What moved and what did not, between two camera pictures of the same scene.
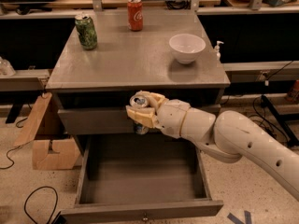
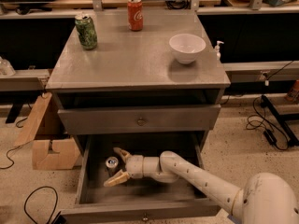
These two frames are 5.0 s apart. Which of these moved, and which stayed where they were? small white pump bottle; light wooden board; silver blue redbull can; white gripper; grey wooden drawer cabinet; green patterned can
Moved: silver blue redbull can; white gripper
Stayed: green patterned can; light wooden board; grey wooden drawer cabinet; small white pump bottle
